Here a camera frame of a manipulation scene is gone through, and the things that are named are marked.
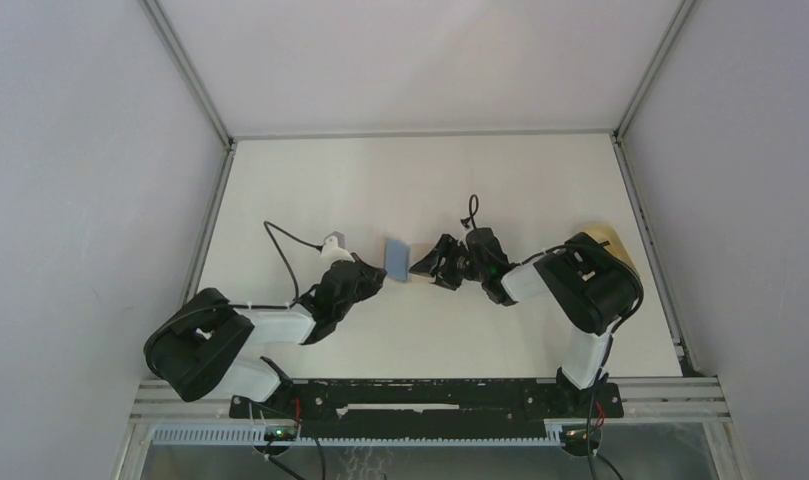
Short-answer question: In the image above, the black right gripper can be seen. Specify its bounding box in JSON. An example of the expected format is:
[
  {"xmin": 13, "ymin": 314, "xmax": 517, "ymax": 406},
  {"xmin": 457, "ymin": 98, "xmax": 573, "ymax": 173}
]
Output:
[{"xmin": 409, "ymin": 232, "xmax": 488, "ymax": 291}]

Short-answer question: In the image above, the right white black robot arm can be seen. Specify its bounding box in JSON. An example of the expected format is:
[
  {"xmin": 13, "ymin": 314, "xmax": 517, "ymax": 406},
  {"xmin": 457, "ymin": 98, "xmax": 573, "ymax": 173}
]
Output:
[{"xmin": 408, "ymin": 224, "xmax": 644, "ymax": 416}]

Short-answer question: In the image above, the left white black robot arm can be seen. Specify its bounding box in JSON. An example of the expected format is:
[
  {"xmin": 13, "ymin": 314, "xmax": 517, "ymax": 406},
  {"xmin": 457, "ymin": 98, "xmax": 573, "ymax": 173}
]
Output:
[{"xmin": 143, "ymin": 258, "xmax": 387, "ymax": 417}]

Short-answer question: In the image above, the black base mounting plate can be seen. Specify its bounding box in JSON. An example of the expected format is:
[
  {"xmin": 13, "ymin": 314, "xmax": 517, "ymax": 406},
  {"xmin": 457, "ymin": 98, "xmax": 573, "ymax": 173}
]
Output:
[{"xmin": 229, "ymin": 378, "xmax": 624, "ymax": 441}]

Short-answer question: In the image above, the tan wooden tray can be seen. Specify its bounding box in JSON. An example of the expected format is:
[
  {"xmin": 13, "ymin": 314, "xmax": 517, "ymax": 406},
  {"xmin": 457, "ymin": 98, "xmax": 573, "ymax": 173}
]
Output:
[{"xmin": 578, "ymin": 223, "xmax": 640, "ymax": 277}]

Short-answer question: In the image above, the left green controller board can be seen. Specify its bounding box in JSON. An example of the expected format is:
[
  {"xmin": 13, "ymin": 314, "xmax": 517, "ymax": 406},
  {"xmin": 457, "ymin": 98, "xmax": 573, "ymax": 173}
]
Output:
[{"xmin": 264, "ymin": 427, "xmax": 298, "ymax": 443}]

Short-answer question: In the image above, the green controller board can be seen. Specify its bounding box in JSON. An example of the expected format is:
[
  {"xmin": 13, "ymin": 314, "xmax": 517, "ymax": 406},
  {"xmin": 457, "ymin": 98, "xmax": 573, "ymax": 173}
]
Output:
[
  {"xmin": 264, "ymin": 427, "xmax": 298, "ymax": 443},
  {"xmin": 561, "ymin": 428, "xmax": 601, "ymax": 443}
]

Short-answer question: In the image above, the right green controller board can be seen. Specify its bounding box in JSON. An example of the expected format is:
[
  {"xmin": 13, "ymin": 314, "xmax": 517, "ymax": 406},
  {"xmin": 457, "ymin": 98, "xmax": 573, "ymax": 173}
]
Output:
[{"xmin": 561, "ymin": 428, "xmax": 601, "ymax": 443}]

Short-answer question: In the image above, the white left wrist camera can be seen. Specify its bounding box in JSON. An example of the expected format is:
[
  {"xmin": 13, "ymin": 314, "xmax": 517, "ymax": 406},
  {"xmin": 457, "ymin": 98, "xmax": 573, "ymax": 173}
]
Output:
[{"xmin": 320, "ymin": 231, "xmax": 354, "ymax": 264}]

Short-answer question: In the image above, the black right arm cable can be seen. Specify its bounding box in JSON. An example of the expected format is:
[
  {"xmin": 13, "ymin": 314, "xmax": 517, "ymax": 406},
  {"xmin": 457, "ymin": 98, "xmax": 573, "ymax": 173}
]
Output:
[{"xmin": 458, "ymin": 193, "xmax": 645, "ymax": 480}]

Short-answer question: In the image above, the black left camera cable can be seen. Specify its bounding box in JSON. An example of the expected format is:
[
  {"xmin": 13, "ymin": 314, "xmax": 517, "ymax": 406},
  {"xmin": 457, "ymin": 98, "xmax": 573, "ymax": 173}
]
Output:
[{"xmin": 263, "ymin": 220, "xmax": 326, "ymax": 303}]

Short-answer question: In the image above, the white cable duct strip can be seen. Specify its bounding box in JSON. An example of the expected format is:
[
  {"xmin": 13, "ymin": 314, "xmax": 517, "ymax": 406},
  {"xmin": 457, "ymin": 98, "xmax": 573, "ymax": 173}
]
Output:
[{"xmin": 148, "ymin": 423, "xmax": 568, "ymax": 448}]

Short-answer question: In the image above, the back aluminium frame rail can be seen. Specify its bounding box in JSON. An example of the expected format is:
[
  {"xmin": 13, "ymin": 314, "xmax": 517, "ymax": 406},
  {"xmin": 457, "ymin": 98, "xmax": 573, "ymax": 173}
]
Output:
[{"xmin": 232, "ymin": 128, "xmax": 615, "ymax": 143}]

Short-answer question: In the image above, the aluminium frame rail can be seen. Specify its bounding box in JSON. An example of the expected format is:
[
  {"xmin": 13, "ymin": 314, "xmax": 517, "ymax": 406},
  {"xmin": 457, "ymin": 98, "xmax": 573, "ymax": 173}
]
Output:
[
  {"xmin": 232, "ymin": 128, "xmax": 615, "ymax": 143},
  {"xmin": 128, "ymin": 377, "xmax": 732, "ymax": 424}
]

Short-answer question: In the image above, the aluminium frame front rail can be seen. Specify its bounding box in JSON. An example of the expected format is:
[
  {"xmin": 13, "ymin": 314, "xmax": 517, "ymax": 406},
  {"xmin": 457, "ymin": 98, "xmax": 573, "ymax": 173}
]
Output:
[{"xmin": 128, "ymin": 377, "xmax": 732, "ymax": 424}]

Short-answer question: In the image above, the left aluminium frame post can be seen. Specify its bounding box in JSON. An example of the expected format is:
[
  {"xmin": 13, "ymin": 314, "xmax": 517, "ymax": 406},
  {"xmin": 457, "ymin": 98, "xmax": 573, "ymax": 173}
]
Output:
[{"xmin": 138, "ymin": 0, "xmax": 234, "ymax": 150}]

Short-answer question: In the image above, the aluminium frame post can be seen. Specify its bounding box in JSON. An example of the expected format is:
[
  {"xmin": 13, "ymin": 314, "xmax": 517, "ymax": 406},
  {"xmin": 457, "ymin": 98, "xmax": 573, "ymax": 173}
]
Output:
[
  {"xmin": 138, "ymin": 0, "xmax": 234, "ymax": 150},
  {"xmin": 613, "ymin": 0, "xmax": 700, "ymax": 142}
]

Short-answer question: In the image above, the right aluminium frame post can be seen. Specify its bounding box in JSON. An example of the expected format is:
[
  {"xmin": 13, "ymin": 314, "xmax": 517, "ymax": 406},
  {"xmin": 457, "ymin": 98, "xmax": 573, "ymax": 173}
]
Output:
[{"xmin": 613, "ymin": 0, "xmax": 700, "ymax": 142}]

